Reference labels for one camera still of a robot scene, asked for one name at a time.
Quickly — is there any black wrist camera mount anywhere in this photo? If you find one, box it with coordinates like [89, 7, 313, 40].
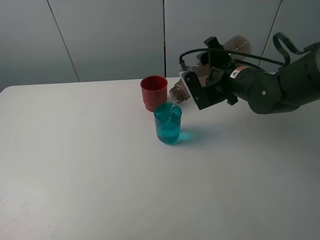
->
[180, 69, 227, 110]

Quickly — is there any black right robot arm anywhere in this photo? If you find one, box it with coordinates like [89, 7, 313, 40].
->
[196, 32, 320, 115]

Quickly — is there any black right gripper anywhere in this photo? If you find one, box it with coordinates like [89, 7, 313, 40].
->
[201, 36, 248, 106]

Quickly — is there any teal transparent plastic cup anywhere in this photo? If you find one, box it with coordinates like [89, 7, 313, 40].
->
[153, 103, 182, 144]

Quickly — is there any smoky brown transparent bottle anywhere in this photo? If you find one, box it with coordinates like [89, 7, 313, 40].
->
[169, 35, 252, 104]

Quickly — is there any red plastic cup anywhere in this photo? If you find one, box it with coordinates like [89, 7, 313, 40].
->
[140, 75, 168, 112]

